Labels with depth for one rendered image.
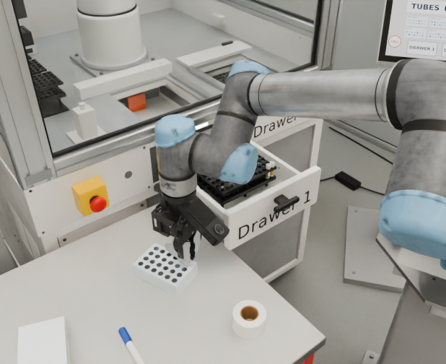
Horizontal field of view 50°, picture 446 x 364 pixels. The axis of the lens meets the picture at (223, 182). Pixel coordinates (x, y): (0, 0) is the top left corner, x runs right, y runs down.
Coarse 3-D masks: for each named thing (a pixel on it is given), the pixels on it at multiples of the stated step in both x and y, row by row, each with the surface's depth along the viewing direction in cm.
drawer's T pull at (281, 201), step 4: (280, 196) 110; (284, 196) 110; (296, 196) 110; (276, 200) 109; (280, 200) 109; (284, 200) 109; (288, 200) 109; (292, 200) 109; (296, 200) 110; (280, 204) 108; (284, 204) 108; (288, 204) 108; (292, 204) 110; (276, 208) 107; (280, 208) 107; (284, 208) 108; (276, 212) 107
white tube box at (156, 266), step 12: (156, 252) 112; (168, 252) 112; (132, 264) 109; (144, 264) 109; (156, 264) 109; (168, 264) 109; (180, 264) 109; (192, 264) 109; (144, 276) 108; (156, 276) 106; (168, 276) 107; (180, 276) 107; (192, 276) 109; (168, 288) 105; (180, 288) 106
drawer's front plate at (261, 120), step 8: (264, 120) 143; (272, 120) 146; (280, 120) 148; (288, 120) 151; (296, 120) 153; (304, 120) 156; (256, 128) 143; (272, 128) 148; (280, 128) 150; (288, 128) 153; (264, 136) 147
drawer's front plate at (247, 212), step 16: (304, 176) 114; (272, 192) 109; (288, 192) 113; (304, 192) 117; (240, 208) 104; (256, 208) 108; (272, 208) 112; (304, 208) 121; (224, 224) 106; (240, 224) 107; (256, 224) 111; (272, 224) 115; (224, 240) 109; (240, 240) 110
